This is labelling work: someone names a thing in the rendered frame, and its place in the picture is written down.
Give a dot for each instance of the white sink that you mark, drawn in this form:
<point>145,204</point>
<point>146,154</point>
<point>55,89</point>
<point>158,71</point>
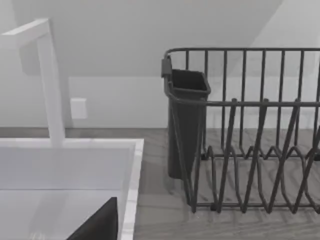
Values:
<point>75,170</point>

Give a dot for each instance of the dark grey utensil cup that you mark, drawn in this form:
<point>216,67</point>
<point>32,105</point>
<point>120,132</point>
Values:
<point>183,125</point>

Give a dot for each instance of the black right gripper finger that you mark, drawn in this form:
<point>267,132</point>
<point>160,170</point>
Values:
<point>103,222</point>

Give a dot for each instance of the white wall socket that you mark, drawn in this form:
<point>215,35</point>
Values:
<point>78,108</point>

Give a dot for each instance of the tall white tap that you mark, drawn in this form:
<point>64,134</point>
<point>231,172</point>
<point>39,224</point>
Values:
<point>47,82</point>

